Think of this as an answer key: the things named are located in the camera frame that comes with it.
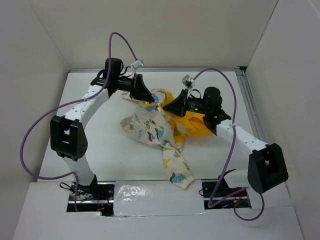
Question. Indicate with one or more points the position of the white tape sheet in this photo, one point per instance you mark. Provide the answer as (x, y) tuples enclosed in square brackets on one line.
[(156, 198)]

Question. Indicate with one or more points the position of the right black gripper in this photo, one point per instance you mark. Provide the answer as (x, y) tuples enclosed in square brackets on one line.
[(177, 106)]

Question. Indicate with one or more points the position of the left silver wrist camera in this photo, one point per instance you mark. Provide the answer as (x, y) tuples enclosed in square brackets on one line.
[(136, 65)]

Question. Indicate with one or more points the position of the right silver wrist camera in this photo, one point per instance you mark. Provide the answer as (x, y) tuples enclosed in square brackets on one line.
[(189, 84)]

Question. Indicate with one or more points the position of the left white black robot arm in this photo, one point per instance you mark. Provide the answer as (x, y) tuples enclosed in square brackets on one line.
[(67, 132)]

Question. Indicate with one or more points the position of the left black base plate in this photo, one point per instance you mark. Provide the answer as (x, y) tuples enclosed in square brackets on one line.
[(101, 200)]

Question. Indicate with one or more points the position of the aluminium frame rail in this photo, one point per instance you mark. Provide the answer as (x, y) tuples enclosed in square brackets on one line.
[(113, 155)]

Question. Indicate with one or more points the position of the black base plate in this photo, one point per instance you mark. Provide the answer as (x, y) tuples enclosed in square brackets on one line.
[(101, 200), (223, 190)]

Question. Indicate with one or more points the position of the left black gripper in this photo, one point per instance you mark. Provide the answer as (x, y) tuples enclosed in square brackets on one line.
[(140, 91)]

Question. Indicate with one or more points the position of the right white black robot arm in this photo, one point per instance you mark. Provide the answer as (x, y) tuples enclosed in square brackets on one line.
[(266, 164)]

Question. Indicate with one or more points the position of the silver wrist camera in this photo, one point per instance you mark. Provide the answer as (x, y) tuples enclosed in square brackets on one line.
[(136, 65), (189, 84)]

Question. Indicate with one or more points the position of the dinosaur print yellow-lined jacket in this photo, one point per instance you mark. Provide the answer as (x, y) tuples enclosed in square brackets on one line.
[(151, 125)]

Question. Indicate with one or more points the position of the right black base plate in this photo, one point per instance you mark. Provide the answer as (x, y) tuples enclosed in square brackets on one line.
[(223, 190)]

